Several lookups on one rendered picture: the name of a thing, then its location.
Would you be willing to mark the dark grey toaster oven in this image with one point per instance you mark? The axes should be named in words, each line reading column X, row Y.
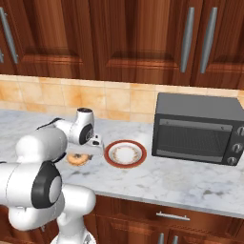
column 197, row 108

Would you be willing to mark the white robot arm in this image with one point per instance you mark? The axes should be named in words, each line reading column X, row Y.
column 41, row 146

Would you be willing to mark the toaster oven glass door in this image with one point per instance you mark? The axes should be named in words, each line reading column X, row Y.
column 193, row 138

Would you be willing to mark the grey toaster oven knob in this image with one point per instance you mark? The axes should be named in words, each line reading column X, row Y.
column 240, row 131
column 237, row 147
column 232, row 160

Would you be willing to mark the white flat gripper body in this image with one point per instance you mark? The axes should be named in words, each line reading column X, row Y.
column 83, row 149

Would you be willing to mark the glazed brown donut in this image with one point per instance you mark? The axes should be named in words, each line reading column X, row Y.
column 76, row 160

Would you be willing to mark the dark wood drawer front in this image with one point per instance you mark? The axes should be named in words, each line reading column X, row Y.
column 209, row 222

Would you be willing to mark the dark wood wall cupboard door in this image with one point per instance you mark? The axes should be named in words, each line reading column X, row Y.
column 228, row 38
column 139, row 35
column 54, row 31

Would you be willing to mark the white plate with red rim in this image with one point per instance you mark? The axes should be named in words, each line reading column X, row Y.
column 125, row 153

